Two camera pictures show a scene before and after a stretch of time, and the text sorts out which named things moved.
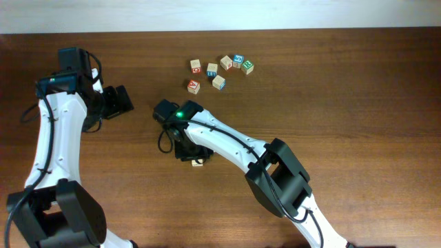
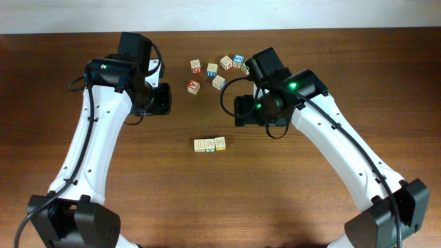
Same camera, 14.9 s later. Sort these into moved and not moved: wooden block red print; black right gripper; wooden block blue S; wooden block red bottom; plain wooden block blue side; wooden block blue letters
Moved: wooden block red bottom; black right gripper
Not moved: wooden block blue letters; wooden block red print; plain wooden block blue side; wooden block blue S
